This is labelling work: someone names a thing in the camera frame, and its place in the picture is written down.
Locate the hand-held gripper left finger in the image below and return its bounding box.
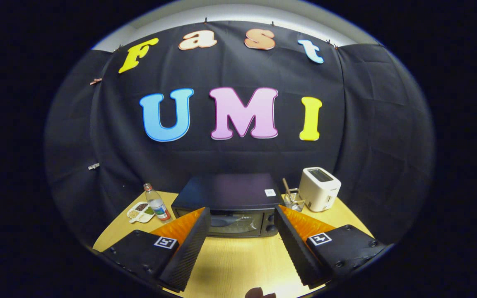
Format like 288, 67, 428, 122
101, 207, 212, 293

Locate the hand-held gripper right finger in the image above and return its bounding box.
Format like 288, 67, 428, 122
274, 204, 388, 290

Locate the black toaster oven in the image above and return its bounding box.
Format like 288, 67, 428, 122
171, 173, 284, 238

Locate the white toaster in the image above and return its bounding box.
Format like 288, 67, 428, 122
299, 167, 342, 212

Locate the clear plastic water bottle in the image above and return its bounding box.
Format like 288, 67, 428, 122
143, 183, 172, 223

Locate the white divided seed dish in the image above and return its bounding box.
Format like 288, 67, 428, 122
126, 202, 156, 224

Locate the wire mesh utensil holder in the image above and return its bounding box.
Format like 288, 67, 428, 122
284, 188, 306, 212

